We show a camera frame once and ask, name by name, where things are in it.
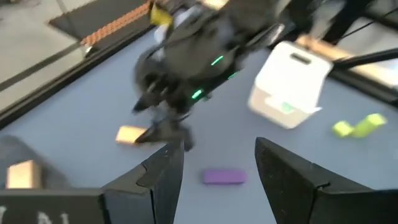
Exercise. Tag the small wooden block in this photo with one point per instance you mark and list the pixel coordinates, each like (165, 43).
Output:
(127, 134)

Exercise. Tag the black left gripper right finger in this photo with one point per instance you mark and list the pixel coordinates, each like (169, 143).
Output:
(298, 193)

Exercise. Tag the purple foam block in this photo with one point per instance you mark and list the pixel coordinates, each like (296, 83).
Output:
(224, 176)

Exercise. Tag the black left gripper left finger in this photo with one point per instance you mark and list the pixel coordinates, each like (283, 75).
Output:
(155, 186)

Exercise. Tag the yellow-green foam block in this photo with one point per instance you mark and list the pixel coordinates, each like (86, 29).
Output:
(370, 124)
(342, 129)

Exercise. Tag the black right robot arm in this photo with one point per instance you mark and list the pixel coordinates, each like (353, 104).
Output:
(202, 37)

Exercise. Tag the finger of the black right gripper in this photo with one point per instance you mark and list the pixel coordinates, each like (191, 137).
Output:
(168, 133)
(147, 102)

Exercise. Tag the black mat orange striped edge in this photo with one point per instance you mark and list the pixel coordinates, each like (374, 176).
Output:
(93, 18)

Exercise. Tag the white plastic bin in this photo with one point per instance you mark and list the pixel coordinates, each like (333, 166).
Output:
(289, 77)

